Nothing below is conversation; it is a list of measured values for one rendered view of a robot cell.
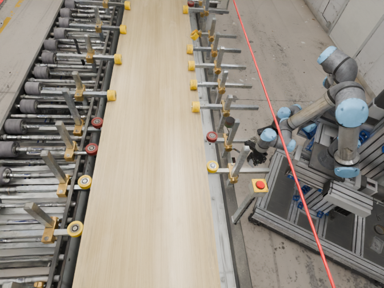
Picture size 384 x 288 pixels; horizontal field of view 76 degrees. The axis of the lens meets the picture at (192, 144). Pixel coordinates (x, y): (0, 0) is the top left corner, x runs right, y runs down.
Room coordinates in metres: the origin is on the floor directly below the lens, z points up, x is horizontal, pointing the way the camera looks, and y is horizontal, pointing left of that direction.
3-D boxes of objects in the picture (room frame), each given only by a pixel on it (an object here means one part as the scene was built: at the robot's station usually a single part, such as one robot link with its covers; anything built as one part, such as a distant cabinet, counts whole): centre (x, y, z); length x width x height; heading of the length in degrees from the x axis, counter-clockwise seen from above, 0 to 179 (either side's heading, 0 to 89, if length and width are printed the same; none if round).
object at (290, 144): (0.91, -0.52, 1.21); 0.11 x 0.11 x 0.08; 81
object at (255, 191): (0.60, -0.37, 1.18); 0.07 x 0.07 x 0.08; 12
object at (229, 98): (1.34, -0.21, 0.86); 0.03 x 0.03 x 0.48; 12
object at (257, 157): (0.90, -0.42, 1.06); 0.09 x 0.08 x 0.12; 32
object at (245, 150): (0.85, -0.31, 0.93); 0.03 x 0.03 x 0.48; 12
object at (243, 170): (0.90, -0.35, 0.83); 0.43 x 0.03 x 0.04; 102
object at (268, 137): (0.91, -0.42, 1.22); 0.09 x 0.08 x 0.11; 81
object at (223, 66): (1.87, -0.12, 0.95); 0.50 x 0.04 x 0.04; 102
